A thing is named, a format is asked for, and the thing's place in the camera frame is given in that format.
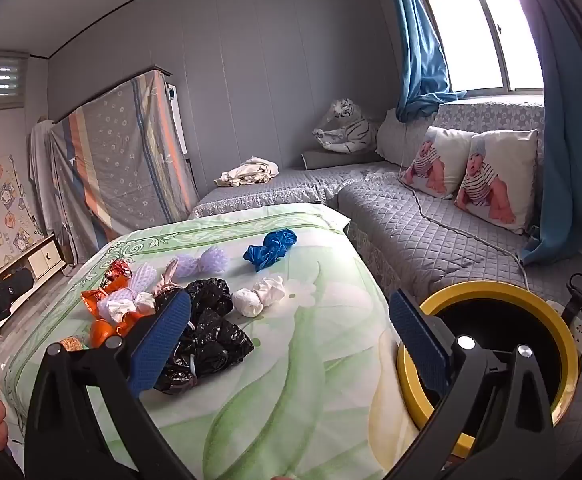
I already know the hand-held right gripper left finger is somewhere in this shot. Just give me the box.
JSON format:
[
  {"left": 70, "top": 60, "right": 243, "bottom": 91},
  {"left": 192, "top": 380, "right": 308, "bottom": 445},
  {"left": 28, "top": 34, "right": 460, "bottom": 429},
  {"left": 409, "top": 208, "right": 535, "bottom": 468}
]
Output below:
[{"left": 23, "top": 290, "right": 197, "bottom": 480}]

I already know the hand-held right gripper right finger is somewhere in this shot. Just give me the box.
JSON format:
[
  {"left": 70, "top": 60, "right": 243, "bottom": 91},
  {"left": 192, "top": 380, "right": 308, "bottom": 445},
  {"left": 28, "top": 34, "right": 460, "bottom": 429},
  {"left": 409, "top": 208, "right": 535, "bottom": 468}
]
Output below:
[{"left": 388, "top": 290, "right": 557, "bottom": 480}]

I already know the pink knotted cloth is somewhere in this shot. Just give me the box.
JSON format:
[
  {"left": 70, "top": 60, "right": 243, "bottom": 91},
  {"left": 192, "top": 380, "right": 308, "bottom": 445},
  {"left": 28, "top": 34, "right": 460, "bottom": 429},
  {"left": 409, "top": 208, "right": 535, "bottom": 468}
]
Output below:
[{"left": 151, "top": 257, "right": 184, "bottom": 311}]

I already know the black plastic bag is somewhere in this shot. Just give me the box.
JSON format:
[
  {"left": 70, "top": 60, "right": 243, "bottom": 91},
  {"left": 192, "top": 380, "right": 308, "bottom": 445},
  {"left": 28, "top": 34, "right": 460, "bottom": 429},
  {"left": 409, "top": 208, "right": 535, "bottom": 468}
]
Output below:
[{"left": 153, "top": 277, "right": 254, "bottom": 396}]

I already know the white tissue bundle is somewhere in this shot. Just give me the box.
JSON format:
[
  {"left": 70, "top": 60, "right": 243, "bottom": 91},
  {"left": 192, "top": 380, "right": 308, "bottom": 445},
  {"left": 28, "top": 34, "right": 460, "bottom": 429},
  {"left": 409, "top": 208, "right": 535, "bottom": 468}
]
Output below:
[{"left": 97, "top": 289, "right": 158, "bottom": 325}]

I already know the orange mesh bag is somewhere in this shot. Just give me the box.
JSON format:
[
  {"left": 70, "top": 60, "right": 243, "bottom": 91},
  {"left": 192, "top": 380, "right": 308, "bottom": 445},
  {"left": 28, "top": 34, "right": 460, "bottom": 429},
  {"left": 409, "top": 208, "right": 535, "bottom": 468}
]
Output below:
[{"left": 89, "top": 310, "right": 144, "bottom": 348}]

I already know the white foam net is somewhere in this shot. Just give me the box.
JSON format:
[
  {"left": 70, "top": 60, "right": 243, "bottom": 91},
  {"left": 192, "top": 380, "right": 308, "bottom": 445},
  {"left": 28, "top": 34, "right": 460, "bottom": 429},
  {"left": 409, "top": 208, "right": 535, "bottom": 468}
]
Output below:
[{"left": 128, "top": 261, "right": 159, "bottom": 295}]

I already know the orange foil wrapper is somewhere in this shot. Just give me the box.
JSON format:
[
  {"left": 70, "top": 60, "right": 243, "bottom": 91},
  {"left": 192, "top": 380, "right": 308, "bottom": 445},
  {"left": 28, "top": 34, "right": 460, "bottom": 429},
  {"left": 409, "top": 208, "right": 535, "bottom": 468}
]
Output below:
[{"left": 81, "top": 289, "right": 109, "bottom": 318}]

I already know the copper foil wrapper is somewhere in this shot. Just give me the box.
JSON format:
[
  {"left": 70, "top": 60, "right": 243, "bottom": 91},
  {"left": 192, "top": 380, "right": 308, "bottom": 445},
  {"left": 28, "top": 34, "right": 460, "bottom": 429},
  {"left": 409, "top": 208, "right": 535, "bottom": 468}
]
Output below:
[{"left": 102, "top": 259, "right": 134, "bottom": 291}]

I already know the purple foam net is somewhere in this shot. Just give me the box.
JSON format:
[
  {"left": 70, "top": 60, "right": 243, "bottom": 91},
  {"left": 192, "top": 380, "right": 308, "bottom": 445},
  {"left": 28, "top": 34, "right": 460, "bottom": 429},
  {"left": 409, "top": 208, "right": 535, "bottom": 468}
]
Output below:
[{"left": 176, "top": 249, "right": 229, "bottom": 281}]

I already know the yellow and black trash bin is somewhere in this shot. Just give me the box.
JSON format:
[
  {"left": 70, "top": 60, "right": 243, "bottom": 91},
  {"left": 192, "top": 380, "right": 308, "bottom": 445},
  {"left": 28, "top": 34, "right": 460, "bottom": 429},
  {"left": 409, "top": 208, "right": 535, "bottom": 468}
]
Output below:
[{"left": 396, "top": 280, "right": 579, "bottom": 461}]

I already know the white knotted plastic bag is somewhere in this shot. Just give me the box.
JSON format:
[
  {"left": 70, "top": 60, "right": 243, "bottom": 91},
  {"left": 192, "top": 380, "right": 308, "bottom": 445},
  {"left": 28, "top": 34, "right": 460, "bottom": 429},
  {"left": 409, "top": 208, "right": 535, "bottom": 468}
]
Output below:
[{"left": 231, "top": 275, "right": 287, "bottom": 318}]

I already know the blue plastic bag bundle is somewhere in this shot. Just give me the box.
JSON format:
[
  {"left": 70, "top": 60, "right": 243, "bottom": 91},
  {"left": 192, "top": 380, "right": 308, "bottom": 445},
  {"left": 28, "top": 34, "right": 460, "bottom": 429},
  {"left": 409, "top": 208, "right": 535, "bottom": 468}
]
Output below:
[{"left": 243, "top": 228, "right": 298, "bottom": 273}]

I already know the white low cabinet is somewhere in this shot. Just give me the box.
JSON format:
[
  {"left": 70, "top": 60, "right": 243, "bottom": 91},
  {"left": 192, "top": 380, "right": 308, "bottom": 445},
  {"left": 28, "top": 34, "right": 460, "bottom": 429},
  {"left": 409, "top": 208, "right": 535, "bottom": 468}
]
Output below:
[{"left": 0, "top": 232, "right": 66, "bottom": 343}]

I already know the cartoon print mat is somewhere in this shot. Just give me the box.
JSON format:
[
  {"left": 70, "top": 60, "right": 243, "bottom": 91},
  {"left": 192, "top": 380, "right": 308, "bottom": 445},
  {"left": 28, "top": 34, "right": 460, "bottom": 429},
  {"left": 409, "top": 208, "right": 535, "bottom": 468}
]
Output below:
[{"left": 0, "top": 155, "right": 44, "bottom": 286}]

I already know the grey quilted sofa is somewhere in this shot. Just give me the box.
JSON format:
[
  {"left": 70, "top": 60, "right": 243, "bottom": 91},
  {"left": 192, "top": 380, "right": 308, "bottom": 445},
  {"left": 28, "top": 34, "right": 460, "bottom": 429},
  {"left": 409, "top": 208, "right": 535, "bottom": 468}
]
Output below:
[{"left": 188, "top": 96, "right": 547, "bottom": 306}]

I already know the green floral blanket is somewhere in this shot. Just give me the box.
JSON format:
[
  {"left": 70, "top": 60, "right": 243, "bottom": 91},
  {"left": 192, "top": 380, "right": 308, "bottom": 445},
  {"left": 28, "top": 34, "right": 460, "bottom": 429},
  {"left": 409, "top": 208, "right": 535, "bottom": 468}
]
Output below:
[{"left": 1, "top": 202, "right": 422, "bottom": 480}]

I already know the white hanging garment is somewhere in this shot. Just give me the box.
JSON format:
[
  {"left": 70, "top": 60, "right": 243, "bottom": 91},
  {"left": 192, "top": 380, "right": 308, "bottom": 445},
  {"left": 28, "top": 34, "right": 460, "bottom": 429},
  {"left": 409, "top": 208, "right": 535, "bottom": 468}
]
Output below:
[{"left": 28, "top": 119, "right": 64, "bottom": 233}]

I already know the baby print pillow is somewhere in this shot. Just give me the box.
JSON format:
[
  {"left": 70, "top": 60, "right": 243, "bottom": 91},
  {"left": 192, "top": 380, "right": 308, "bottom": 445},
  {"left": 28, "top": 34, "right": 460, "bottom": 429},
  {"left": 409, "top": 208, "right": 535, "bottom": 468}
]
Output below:
[
  {"left": 454, "top": 130, "right": 539, "bottom": 235},
  {"left": 398, "top": 126, "right": 472, "bottom": 200}
]

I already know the striped grey bedsheet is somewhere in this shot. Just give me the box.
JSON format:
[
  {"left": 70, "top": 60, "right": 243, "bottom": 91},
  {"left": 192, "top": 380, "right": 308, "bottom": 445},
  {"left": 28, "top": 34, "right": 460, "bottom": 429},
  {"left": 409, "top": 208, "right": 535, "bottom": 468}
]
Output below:
[{"left": 50, "top": 69, "right": 199, "bottom": 263}]

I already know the cream cloth pile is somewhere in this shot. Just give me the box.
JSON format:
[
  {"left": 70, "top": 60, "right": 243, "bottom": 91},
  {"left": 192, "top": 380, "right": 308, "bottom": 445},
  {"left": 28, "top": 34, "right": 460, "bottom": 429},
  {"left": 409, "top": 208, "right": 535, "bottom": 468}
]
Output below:
[{"left": 214, "top": 157, "right": 280, "bottom": 189}]

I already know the light grey cushion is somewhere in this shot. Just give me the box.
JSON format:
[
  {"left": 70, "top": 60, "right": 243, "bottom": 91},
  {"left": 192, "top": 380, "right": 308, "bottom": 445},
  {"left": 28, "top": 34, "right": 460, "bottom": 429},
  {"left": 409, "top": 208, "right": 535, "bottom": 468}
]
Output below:
[{"left": 375, "top": 108, "right": 439, "bottom": 171}]

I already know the dark grey bolster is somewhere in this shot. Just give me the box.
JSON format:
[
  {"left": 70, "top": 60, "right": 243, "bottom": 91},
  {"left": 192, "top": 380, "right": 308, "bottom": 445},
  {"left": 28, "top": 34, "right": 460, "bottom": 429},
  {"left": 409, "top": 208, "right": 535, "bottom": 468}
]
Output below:
[{"left": 303, "top": 149, "right": 384, "bottom": 171}]

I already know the white board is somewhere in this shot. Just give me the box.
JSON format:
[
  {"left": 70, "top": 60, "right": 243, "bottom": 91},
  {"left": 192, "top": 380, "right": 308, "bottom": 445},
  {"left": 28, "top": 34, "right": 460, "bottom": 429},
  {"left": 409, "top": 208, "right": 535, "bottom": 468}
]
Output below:
[{"left": 167, "top": 82, "right": 189, "bottom": 158}]

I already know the white tiger plush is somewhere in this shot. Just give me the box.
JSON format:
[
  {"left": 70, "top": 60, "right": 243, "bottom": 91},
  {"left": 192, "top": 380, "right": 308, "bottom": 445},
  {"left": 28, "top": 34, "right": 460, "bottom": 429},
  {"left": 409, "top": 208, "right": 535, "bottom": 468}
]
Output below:
[{"left": 312, "top": 98, "right": 379, "bottom": 154}]

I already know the blue curtain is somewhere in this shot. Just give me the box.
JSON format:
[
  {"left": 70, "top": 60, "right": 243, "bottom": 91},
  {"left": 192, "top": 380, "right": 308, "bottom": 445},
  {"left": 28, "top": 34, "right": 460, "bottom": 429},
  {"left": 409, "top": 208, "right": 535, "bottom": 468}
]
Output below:
[
  {"left": 518, "top": 0, "right": 582, "bottom": 266},
  {"left": 376, "top": 0, "right": 467, "bottom": 122}
]

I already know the window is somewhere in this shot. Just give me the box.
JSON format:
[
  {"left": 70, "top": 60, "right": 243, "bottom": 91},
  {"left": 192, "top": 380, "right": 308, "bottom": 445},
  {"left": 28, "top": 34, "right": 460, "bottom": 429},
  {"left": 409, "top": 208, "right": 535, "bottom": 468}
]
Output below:
[{"left": 406, "top": 0, "right": 547, "bottom": 96}]

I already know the black cable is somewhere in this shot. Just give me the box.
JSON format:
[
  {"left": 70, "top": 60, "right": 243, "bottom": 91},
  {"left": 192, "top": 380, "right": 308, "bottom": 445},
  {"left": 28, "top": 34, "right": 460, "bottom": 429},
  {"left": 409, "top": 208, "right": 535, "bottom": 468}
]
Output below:
[{"left": 566, "top": 272, "right": 582, "bottom": 331}]

